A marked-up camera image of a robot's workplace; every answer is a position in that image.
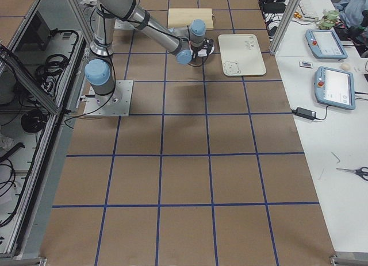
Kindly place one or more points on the wooden cutting board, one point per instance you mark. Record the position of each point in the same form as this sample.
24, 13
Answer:
178, 17

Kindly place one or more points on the white tray with bear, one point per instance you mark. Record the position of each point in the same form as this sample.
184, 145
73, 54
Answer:
241, 55

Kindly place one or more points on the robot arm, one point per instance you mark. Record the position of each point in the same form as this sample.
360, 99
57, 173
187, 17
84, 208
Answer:
99, 75
185, 43

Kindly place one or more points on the aluminium frame post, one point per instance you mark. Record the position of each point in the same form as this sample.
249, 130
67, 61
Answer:
283, 25

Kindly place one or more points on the upper teach pendant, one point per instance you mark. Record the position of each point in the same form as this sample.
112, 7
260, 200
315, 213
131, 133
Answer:
325, 44

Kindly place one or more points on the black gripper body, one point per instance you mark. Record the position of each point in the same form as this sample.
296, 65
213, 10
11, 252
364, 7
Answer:
196, 51

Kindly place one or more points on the lower teach pendant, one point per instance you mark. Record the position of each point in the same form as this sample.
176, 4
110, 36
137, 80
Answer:
335, 88

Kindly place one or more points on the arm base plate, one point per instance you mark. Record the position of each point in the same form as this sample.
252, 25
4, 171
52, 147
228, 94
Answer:
117, 105
123, 25

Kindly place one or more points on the teach pendant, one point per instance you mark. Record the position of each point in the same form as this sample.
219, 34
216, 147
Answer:
325, 44
335, 88

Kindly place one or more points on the black power adapter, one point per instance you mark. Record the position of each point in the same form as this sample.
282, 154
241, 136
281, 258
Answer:
304, 113

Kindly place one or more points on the small white card box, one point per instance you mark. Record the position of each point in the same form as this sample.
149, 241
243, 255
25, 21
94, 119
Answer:
305, 64

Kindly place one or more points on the black scissors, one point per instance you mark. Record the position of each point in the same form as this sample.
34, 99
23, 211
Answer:
361, 172

